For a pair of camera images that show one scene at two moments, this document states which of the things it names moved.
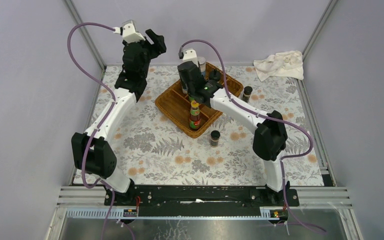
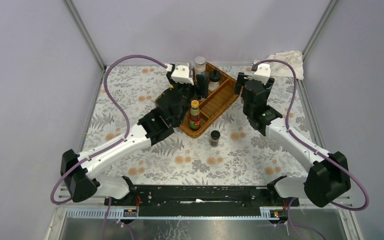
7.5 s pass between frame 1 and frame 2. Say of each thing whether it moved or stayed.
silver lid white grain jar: stayed
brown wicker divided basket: stayed
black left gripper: moved
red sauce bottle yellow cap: stayed
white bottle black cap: stayed
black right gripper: moved
